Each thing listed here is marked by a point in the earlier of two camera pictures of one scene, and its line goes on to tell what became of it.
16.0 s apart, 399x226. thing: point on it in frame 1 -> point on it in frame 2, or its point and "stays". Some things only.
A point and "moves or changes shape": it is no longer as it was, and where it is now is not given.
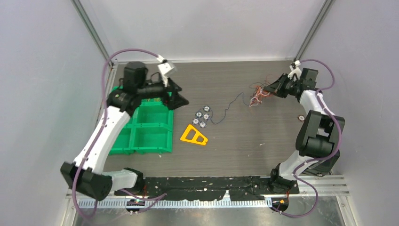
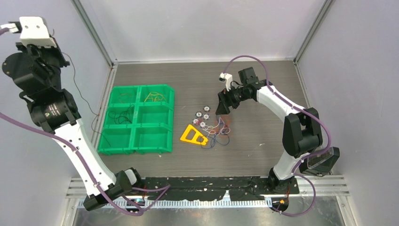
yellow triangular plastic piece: x=195 y=136 stays
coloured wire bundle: x=259 y=92 moves or changes shape
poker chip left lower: x=195 y=121 stays
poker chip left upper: x=199 y=114 stays
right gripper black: x=276 y=87 -> x=225 y=100
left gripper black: x=177 y=100 -> x=32 y=49
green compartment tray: x=149 y=130 stays
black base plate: x=213 y=188 stays
